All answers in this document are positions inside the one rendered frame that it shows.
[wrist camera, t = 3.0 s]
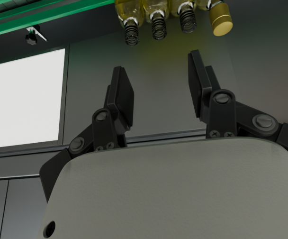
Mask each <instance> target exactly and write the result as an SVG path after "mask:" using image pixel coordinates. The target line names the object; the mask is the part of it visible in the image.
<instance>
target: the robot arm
mask: <svg viewBox="0 0 288 239"><path fill-rule="evenodd" d="M188 80H189V89H190V93H191V97H192V101H193V105H194V110H195V114H196V117H197V118H199V120H200V122H201V121H202V122H204V123H206V124H207V127H206V139H198V140H188V141H179V142H170V143H160V144H152V145H143V146H134V147H127V143H126V137H125V132H126V131H130V128H131V127H132V126H133V112H134V90H133V88H132V85H131V83H130V81H129V78H128V76H127V74H126V71H125V69H124V67H122V66H117V67H114V69H113V74H112V79H111V84H110V85H108V87H107V92H106V97H105V102H104V107H103V108H101V109H99V110H97V111H96V112H94V114H93V115H92V123H91V124H90V125H89V126H88V127H87V128H86V129H85V130H84V131H82V132H81V133H80V134H79V135H78V136H77V137H75V138H74V139H73V140H72V141H71V143H70V144H69V147H68V148H65V149H63V150H62V151H61V152H59V153H58V154H57V155H55V156H54V157H52V158H51V159H50V160H48V161H47V162H45V163H44V164H43V165H42V167H41V168H40V171H39V176H40V179H41V183H42V187H43V190H44V193H45V198H46V202H47V207H46V210H45V213H44V216H43V218H42V222H41V225H40V228H39V232H38V235H37V238H36V239H288V124H287V123H285V122H284V123H283V124H281V123H278V122H277V120H276V119H275V118H274V117H273V116H271V115H269V114H267V113H265V112H262V111H260V110H257V109H255V108H252V107H250V106H247V105H245V104H242V103H240V102H238V101H236V100H235V95H234V93H233V92H231V91H230V90H227V89H221V87H220V85H219V82H218V80H217V77H216V75H215V72H214V70H213V67H212V66H211V65H210V66H204V63H203V60H202V57H201V55H200V52H199V50H198V49H197V50H192V51H190V53H189V54H188Z"/></svg>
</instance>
